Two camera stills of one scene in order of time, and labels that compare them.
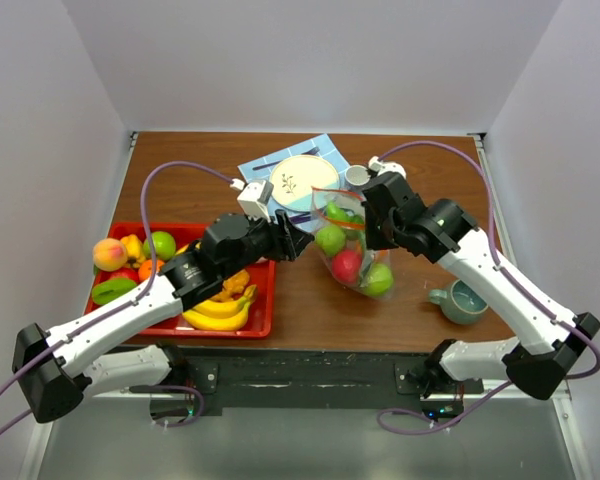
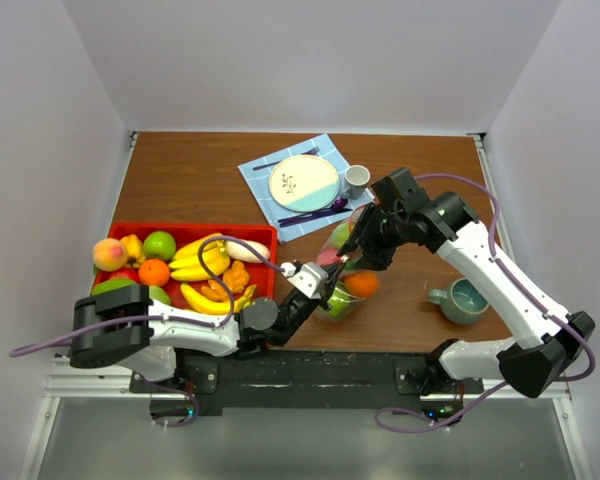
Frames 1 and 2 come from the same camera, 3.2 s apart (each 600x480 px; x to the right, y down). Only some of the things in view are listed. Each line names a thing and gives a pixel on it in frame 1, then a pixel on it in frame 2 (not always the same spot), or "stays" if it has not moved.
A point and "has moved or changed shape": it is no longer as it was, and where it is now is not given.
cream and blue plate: x=292 y=179 stays
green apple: x=164 y=246 stays
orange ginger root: x=232 y=285 stays
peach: x=109 y=254 stays
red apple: x=346 y=266 has moved or changed shape
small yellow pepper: x=135 y=252 stays
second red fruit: x=125 y=273 stays
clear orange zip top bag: x=341 y=239 → x=352 y=285
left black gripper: x=294 y=240 → x=322 y=301
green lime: x=378 y=279 → x=340 y=303
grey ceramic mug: x=357 y=175 stays
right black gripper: x=373 y=240 stays
